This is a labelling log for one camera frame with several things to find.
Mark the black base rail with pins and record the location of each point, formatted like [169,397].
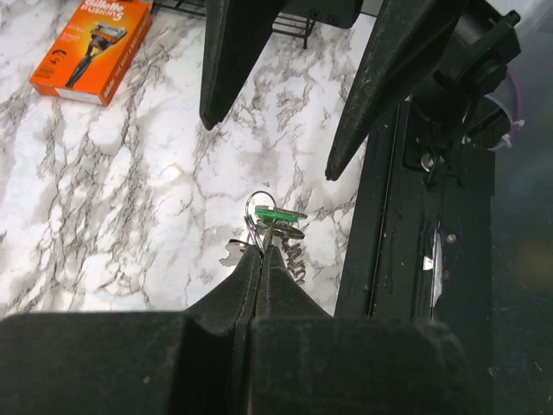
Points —
[417,250]

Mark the green key tag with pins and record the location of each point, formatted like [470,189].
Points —
[275,215]

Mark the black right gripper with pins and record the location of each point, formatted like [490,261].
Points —
[407,42]

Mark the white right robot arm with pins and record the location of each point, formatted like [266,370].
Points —
[445,55]

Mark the black wire rack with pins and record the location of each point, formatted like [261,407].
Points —
[260,17]

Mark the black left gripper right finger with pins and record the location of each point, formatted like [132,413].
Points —
[306,362]

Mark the red handled steel key organizer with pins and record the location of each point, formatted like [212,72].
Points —
[263,235]

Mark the orange razor box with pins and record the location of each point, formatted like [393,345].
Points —
[91,55]

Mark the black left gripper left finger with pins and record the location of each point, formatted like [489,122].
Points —
[150,362]

